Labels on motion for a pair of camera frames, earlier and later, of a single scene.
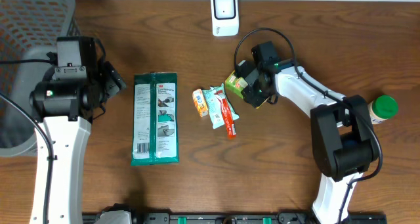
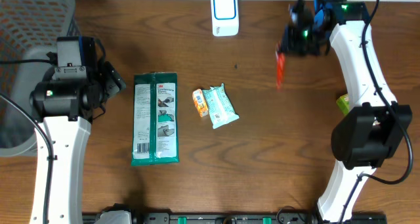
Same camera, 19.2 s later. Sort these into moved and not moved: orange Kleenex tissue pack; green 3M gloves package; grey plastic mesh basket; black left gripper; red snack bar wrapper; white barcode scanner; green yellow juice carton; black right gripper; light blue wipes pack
Moved: black right gripper; green yellow juice carton; red snack bar wrapper
Not moved: green 3M gloves package; black left gripper; orange Kleenex tissue pack; light blue wipes pack; white barcode scanner; grey plastic mesh basket
